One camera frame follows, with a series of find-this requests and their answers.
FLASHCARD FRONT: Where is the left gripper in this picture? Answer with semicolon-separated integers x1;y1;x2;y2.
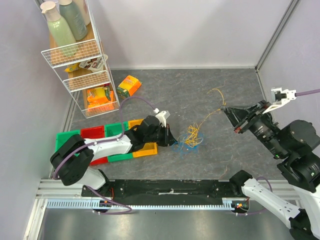
144;123;178;147

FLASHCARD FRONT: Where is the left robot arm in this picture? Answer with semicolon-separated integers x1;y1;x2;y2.
50;115;177;197

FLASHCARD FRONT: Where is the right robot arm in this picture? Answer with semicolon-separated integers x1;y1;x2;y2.
220;100;320;240

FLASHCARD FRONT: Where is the orange bin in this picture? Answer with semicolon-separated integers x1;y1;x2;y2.
128;119;158;158

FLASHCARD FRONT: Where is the green bin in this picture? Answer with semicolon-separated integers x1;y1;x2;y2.
104;122;133;163
55;129;81;158

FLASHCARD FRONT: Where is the orange juice carton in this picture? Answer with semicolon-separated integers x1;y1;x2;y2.
116;75;142;99

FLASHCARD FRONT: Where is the red bin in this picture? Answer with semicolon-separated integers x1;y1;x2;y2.
80;125;108;166

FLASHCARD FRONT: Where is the orange yellow box in rack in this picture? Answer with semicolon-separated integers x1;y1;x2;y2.
86;86;118;114

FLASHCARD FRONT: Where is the white snack pouch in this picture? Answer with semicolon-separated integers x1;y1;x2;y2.
79;54;108;73

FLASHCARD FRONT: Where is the far left green bin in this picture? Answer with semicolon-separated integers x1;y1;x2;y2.
55;129;81;158

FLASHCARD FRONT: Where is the yellow snack bag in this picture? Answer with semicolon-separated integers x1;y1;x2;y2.
64;62;80;73

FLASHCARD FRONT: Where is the light green bottle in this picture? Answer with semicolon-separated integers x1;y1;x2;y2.
40;1;78;57

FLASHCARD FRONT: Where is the pink bottle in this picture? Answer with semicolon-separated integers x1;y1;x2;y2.
74;0;91;26

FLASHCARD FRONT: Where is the grey green bottle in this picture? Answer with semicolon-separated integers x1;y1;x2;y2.
58;0;88;41

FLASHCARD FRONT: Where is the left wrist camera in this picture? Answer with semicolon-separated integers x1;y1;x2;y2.
153;108;170;128

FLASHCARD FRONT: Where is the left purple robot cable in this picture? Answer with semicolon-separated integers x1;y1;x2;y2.
52;96;157;181

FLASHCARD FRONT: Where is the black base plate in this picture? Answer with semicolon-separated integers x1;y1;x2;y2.
97;179;246;206

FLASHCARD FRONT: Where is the white wire shelf rack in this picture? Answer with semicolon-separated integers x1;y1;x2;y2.
39;0;120;118

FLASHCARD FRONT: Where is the aluminium corner post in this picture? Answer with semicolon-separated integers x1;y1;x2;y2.
254;0;301;72

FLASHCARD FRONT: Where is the white cable duct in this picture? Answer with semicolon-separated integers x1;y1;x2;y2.
46;197;237;210

